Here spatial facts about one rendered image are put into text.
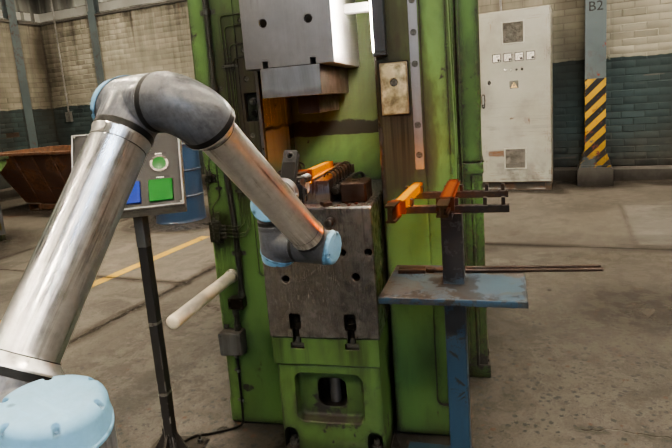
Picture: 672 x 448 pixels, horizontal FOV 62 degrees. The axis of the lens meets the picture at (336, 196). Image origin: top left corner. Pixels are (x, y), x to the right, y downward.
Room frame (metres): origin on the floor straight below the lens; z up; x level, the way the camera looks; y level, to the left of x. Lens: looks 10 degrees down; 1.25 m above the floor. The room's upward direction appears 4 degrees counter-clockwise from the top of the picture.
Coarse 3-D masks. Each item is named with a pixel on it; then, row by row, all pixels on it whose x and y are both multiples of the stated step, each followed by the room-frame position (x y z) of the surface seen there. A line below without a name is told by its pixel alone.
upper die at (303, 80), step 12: (264, 72) 1.84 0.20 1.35; (276, 72) 1.83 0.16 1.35; (288, 72) 1.82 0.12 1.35; (300, 72) 1.81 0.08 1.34; (312, 72) 1.80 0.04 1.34; (324, 72) 1.85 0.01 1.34; (336, 72) 2.02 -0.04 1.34; (264, 84) 1.84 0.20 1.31; (276, 84) 1.83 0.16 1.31; (288, 84) 1.82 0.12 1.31; (300, 84) 1.81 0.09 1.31; (312, 84) 1.80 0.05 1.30; (324, 84) 1.84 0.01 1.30; (336, 84) 2.00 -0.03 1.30; (264, 96) 1.84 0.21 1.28; (276, 96) 1.83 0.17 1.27; (288, 96) 1.82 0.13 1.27
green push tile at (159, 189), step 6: (150, 180) 1.77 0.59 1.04; (156, 180) 1.77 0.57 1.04; (162, 180) 1.77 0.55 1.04; (168, 180) 1.78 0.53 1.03; (150, 186) 1.76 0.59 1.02; (156, 186) 1.76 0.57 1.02; (162, 186) 1.76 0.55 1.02; (168, 186) 1.77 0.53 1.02; (150, 192) 1.75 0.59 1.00; (156, 192) 1.75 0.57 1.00; (162, 192) 1.75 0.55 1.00; (168, 192) 1.76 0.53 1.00; (150, 198) 1.74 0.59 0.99; (156, 198) 1.74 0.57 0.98; (162, 198) 1.74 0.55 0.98; (168, 198) 1.75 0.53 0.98
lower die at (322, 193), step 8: (352, 168) 2.17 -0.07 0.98; (320, 176) 1.88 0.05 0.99; (328, 176) 1.89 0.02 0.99; (312, 184) 1.81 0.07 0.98; (320, 184) 1.80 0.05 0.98; (328, 184) 1.79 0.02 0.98; (312, 192) 1.81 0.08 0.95; (320, 192) 1.80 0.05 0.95; (328, 192) 1.79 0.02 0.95; (312, 200) 1.81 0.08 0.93; (320, 200) 1.80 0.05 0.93
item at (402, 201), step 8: (416, 184) 1.71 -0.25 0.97; (408, 192) 1.58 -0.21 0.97; (416, 192) 1.63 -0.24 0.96; (392, 200) 1.42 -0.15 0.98; (400, 200) 1.42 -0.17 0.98; (408, 200) 1.51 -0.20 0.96; (392, 208) 1.35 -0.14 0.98; (400, 208) 1.42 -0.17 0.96; (392, 216) 1.35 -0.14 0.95; (400, 216) 1.40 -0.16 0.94
